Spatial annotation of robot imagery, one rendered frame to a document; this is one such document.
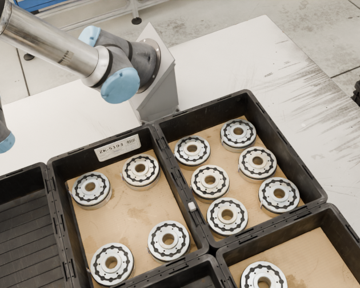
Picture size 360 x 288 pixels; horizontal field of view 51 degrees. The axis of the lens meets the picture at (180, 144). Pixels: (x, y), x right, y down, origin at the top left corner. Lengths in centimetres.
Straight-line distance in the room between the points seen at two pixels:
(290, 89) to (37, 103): 95
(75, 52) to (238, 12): 217
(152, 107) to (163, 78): 13
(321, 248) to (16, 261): 75
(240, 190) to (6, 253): 62
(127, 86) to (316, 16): 219
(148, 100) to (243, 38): 58
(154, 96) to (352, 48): 183
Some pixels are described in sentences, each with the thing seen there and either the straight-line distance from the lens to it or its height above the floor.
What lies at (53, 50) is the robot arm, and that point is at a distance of 95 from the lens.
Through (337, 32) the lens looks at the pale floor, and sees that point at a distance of 293.
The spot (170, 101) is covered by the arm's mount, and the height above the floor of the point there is 78.
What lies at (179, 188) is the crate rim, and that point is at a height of 93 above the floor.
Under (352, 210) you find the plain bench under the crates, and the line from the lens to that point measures 121.
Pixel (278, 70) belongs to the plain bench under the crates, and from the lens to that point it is 151.
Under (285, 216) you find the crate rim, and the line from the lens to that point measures 89.
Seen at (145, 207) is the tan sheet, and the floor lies 83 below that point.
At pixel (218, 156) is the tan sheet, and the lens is 108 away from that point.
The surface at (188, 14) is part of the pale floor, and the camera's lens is 303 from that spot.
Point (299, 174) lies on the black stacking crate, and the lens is 98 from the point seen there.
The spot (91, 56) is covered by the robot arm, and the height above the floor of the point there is 111.
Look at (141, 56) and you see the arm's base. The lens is 122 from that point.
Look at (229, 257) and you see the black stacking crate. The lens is 88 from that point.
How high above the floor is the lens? 172
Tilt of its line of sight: 54 degrees down
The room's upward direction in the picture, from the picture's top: 7 degrees counter-clockwise
